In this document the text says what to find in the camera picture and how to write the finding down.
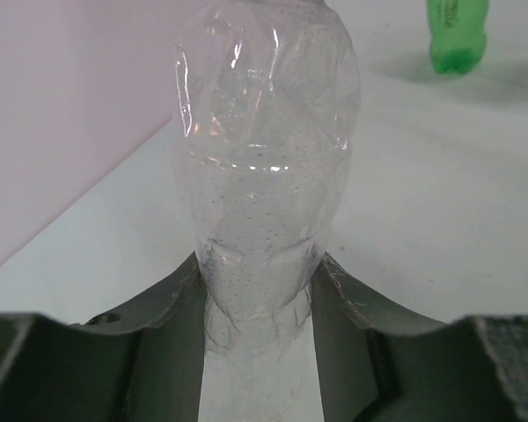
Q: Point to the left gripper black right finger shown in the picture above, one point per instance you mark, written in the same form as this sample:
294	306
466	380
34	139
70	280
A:
379	361

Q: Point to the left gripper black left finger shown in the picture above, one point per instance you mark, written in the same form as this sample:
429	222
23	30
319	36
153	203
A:
140	361

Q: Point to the clear unlabelled plastic bottle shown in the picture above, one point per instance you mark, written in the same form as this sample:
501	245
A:
268	95

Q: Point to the green plastic bottle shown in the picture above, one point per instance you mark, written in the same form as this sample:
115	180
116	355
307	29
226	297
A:
458	35

